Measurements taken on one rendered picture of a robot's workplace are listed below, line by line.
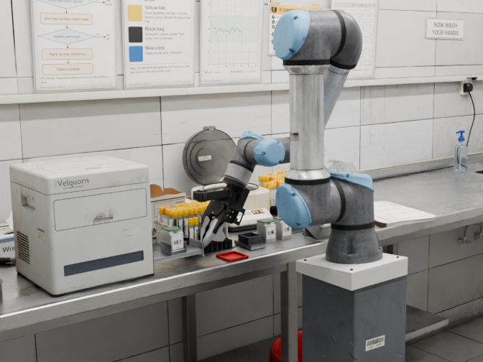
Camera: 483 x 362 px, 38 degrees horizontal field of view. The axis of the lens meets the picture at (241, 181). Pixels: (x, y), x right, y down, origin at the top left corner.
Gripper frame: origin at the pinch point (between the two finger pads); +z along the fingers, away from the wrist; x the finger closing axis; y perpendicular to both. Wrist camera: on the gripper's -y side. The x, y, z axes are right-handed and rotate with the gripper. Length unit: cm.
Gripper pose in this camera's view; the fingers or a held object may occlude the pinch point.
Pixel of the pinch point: (202, 242)
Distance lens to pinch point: 200.7
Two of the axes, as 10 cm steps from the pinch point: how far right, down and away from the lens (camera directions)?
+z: -3.9, 9.1, -1.4
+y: 7.0, 3.9, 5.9
